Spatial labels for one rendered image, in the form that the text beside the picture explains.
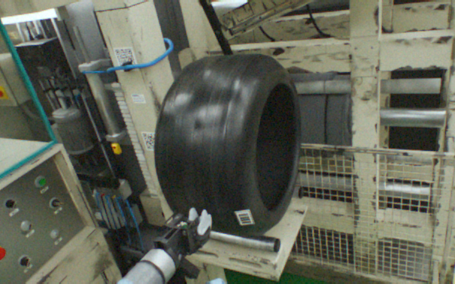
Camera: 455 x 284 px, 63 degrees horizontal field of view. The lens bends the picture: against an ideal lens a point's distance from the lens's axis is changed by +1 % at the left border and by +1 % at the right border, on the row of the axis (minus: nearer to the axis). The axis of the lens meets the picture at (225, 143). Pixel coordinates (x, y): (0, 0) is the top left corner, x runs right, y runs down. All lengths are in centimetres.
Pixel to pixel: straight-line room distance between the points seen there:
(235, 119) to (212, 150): 10
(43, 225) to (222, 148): 76
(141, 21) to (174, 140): 38
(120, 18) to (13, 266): 85
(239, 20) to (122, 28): 45
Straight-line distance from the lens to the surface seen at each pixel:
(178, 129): 98
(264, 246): 122
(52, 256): 150
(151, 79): 117
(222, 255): 130
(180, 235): 90
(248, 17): 138
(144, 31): 117
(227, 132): 92
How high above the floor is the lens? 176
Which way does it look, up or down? 28 degrees down
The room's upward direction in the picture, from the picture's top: 12 degrees counter-clockwise
